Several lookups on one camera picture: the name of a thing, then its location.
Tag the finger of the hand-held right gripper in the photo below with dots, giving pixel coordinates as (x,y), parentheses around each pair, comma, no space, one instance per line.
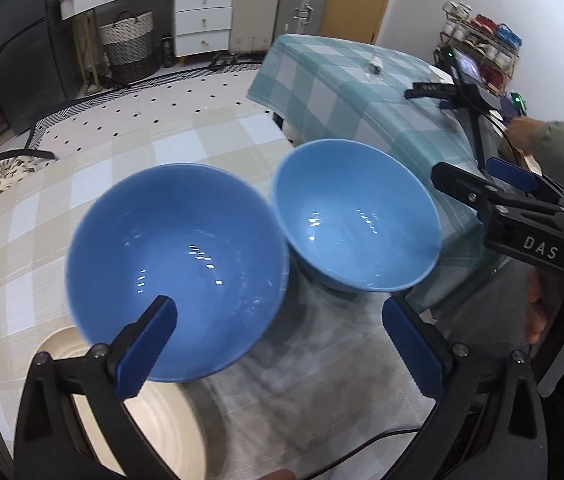
(462,185)
(512,174)

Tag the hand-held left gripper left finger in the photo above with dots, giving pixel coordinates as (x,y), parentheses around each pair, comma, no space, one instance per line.
(146,350)

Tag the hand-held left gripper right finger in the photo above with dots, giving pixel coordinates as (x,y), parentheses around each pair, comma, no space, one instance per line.
(414,355)

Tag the cream ribbed plate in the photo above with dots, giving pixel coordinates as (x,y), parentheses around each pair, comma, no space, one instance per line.
(161,425)

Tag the light blue bowl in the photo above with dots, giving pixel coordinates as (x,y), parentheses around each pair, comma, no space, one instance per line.
(352,200)

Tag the person's left hand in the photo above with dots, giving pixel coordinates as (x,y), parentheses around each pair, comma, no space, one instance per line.
(274,475)

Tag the black stand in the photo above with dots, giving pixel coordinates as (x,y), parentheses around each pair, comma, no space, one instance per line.
(477,125)

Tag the spare black gripper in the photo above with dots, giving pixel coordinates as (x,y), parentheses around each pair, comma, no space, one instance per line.
(432,89)

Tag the small monitor screen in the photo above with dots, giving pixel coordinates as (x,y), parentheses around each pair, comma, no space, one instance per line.
(467,66)

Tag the gold rack of mugs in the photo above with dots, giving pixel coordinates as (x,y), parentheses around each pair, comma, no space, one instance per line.
(487,40)

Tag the small clear plastic object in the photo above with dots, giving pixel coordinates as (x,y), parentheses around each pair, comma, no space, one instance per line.
(374,66)

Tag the teal checked tablecloth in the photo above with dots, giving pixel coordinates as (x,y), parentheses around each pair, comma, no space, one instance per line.
(342,85)

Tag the wooden door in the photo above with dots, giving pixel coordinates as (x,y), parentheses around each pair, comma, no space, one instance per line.
(357,0)

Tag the printed tote bag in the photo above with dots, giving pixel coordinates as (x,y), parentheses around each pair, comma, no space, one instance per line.
(6,175)

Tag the silver suitcase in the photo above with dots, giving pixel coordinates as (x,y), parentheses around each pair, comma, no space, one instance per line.
(304,0)

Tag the patterned rug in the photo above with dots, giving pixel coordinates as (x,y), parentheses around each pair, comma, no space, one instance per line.
(161,105)

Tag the beige suitcase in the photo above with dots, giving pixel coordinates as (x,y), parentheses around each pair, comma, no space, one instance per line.
(257,5)

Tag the black water bottle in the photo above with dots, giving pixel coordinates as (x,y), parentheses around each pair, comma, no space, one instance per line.
(167,52)

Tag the woven laundry basket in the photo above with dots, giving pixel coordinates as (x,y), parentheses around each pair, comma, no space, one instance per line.
(126,45)

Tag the black glass cabinet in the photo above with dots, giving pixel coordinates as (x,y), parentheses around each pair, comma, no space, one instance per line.
(21,70)

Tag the white dresser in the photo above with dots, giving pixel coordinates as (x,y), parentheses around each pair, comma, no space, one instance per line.
(204,15)

